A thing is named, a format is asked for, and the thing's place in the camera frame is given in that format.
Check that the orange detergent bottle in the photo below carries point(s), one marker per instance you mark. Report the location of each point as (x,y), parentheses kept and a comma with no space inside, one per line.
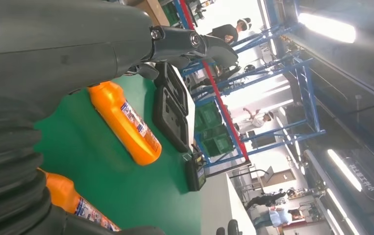
(121,126)
(63,194)

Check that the person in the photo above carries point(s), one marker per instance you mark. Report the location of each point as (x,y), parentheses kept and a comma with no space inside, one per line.
(255,121)
(264,198)
(227,32)
(279,216)

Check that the black remote controller with screen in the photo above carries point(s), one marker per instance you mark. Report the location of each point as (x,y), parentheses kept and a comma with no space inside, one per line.
(195,173)

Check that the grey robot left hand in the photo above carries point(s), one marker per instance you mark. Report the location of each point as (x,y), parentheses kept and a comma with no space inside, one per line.
(60,42)

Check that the green plastic crate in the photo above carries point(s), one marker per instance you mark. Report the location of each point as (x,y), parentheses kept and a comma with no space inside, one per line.
(208,116)
(219,144)

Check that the blue and red rack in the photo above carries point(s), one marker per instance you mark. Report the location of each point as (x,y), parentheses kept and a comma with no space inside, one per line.
(303,87)

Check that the black foam-lined case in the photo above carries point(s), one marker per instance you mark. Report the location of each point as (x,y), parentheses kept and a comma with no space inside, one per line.
(170,116)

